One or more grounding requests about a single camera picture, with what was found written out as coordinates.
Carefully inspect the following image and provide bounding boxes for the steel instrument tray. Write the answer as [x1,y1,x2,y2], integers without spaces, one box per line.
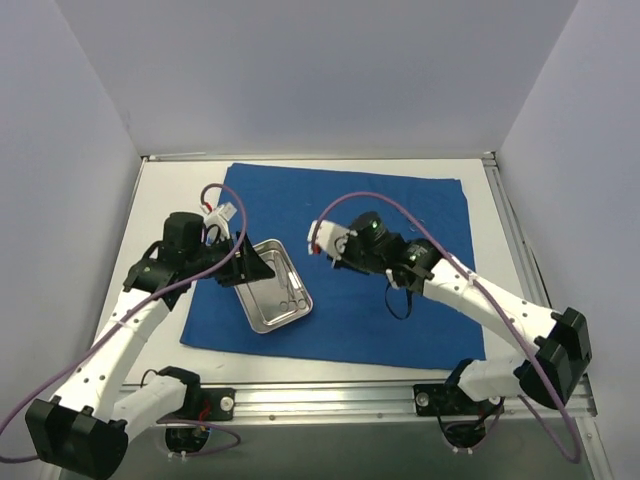
[235,239,313,334]

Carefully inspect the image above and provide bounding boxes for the steel forceps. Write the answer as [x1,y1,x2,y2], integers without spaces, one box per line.
[408,218,426,232]

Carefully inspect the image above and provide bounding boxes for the blue surgical cloth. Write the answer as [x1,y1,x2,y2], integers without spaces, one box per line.
[181,164,485,370]

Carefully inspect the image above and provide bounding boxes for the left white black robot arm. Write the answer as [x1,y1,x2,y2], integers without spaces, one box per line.
[25,212,275,479]

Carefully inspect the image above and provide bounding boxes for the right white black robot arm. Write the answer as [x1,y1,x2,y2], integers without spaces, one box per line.
[319,234,592,413]

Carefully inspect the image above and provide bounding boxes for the steel clamp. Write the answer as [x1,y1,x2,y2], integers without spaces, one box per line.
[274,258,306,313]

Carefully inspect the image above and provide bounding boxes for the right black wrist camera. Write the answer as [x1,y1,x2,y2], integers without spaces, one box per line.
[307,211,394,260]

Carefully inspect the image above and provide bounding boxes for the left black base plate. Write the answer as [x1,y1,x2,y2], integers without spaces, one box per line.
[169,387,236,422]

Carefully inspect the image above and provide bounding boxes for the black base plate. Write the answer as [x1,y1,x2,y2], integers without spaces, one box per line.
[169,387,236,422]
[412,383,504,417]

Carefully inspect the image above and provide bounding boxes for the aluminium front rail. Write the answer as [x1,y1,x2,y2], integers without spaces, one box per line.
[119,375,599,431]

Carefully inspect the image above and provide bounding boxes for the aluminium rail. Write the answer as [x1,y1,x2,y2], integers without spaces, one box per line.
[482,152,576,379]
[119,375,599,431]

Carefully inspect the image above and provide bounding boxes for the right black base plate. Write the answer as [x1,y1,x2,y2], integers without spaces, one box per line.
[412,383,504,417]

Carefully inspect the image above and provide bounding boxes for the aluminium right side rail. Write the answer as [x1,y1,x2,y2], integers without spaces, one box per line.
[482,152,576,379]

